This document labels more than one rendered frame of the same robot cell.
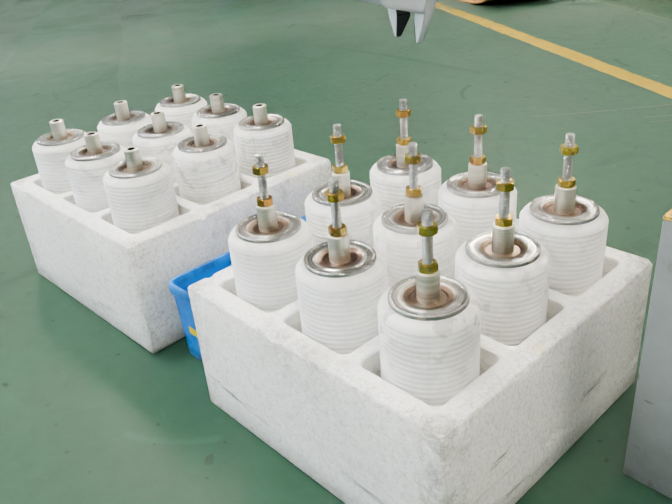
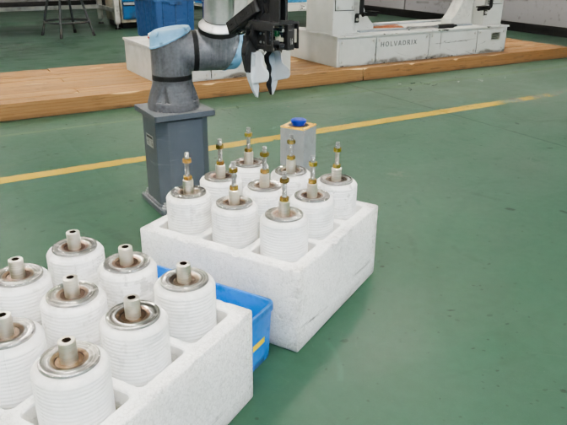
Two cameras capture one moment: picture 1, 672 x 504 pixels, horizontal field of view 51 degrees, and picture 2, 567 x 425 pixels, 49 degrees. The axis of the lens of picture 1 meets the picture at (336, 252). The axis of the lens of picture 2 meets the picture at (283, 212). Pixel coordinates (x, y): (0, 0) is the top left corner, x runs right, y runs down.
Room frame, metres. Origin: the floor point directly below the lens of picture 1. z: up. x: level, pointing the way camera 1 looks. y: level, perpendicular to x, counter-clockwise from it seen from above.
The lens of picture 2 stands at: (1.09, 1.13, 0.72)
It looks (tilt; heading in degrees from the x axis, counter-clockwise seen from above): 23 degrees down; 251
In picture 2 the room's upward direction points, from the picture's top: straight up
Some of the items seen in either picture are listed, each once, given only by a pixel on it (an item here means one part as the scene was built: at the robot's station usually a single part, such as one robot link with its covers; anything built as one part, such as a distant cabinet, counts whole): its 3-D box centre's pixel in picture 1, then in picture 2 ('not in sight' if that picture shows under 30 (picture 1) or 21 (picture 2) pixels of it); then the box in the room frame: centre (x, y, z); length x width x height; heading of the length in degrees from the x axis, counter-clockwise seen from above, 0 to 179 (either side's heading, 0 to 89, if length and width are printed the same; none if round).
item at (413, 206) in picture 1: (414, 208); (264, 180); (0.72, -0.09, 0.26); 0.02 x 0.02 x 0.03
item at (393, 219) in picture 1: (414, 218); (264, 185); (0.72, -0.09, 0.25); 0.08 x 0.08 x 0.01
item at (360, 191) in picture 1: (342, 193); (234, 202); (0.81, -0.01, 0.25); 0.08 x 0.08 x 0.01
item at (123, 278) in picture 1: (178, 218); (84, 382); (1.13, 0.27, 0.09); 0.39 x 0.39 x 0.18; 43
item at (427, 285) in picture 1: (428, 285); (336, 174); (0.55, -0.08, 0.26); 0.02 x 0.02 x 0.03
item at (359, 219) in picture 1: (347, 257); (234, 243); (0.81, -0.01, 0.16); 0.10 x 0.10 x 0.18
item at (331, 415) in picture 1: (417, 335); (264, 251); (0.72, -0.09, 0.09); 0.39 x 0.39 x 0.18; 41
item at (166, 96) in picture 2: not in sight; (173, 90); (0.82, -0.69, 0.35); 0.15 x 0.15 x 0.10
